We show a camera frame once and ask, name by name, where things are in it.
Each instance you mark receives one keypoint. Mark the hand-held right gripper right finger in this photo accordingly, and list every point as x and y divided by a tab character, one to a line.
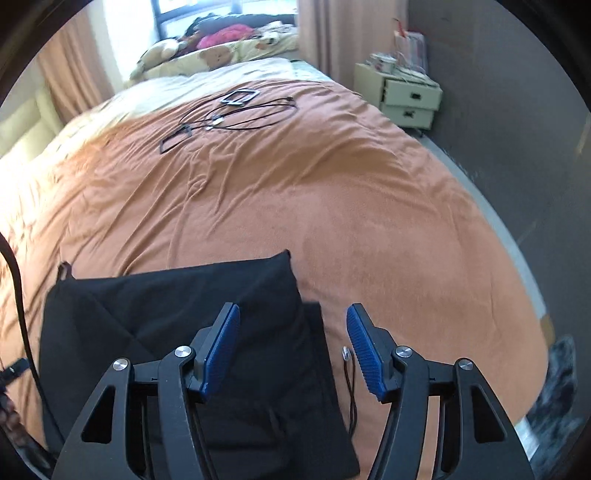
364	355

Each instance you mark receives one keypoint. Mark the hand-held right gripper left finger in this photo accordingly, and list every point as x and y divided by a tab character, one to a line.
221	350

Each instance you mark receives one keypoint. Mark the black pants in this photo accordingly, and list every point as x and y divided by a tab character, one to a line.
138	314

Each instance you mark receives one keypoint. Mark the orange blanket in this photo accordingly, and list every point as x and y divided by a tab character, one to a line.
300	207

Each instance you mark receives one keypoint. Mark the dark shaggy rug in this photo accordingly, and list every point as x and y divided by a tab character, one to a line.
554	397

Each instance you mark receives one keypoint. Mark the cream nightstand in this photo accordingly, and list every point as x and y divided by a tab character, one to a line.
406	99

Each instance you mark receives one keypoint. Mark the cream bed sheet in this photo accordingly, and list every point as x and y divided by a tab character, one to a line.
194	85

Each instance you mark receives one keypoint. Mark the patterned cup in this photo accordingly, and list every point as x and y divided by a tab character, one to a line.
383	63

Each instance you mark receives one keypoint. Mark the white plush toy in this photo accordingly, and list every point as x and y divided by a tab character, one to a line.
159	53

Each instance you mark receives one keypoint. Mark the beige curtain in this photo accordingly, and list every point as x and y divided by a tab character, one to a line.
351	37
76	74

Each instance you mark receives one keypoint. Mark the clear plastic packet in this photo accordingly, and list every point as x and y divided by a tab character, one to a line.
411	44

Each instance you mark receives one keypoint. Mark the pink cloth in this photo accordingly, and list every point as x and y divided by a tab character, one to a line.
226	34

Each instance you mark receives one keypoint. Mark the black plush toy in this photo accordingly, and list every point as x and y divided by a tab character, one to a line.
199	28

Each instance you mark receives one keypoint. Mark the dark grey pillow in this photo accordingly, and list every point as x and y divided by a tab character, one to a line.
258	19

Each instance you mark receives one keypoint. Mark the black square frame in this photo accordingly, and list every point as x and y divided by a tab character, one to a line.
176	138
240	97

